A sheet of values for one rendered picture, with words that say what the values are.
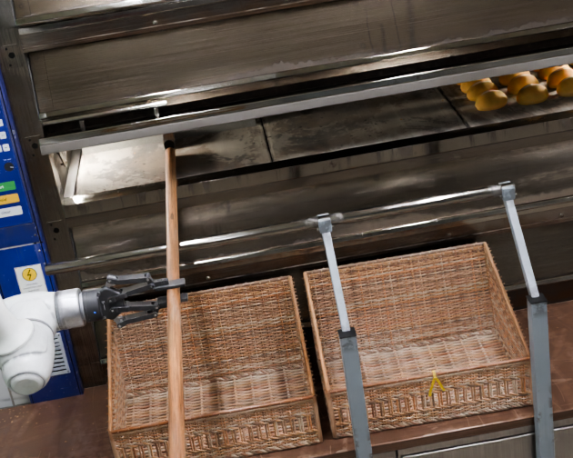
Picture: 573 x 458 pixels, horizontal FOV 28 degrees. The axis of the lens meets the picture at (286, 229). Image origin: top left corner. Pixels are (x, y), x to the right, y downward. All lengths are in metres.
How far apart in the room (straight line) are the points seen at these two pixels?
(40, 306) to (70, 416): 0.87
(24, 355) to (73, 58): 0.98
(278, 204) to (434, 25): 0.67
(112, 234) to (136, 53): 0.55
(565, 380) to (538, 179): 0.60
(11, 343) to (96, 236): 0.91
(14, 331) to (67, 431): 0.93
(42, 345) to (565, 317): 1.69
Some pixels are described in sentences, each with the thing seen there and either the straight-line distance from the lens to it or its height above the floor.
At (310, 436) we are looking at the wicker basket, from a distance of 3.08.
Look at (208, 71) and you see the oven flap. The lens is 3.13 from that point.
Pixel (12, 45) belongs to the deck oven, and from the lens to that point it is 3.14.
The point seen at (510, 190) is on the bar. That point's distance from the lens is 2.98.
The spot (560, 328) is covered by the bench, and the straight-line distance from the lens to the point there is 3.50.
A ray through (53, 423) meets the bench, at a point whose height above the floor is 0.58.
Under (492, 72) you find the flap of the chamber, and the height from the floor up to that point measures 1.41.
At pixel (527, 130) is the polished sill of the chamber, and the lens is 3.36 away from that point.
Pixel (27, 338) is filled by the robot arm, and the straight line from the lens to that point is 2.49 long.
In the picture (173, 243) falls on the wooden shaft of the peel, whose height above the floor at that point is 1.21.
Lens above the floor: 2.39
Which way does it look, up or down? 25 degrees down
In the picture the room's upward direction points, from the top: 9 degrees counter-clockwise
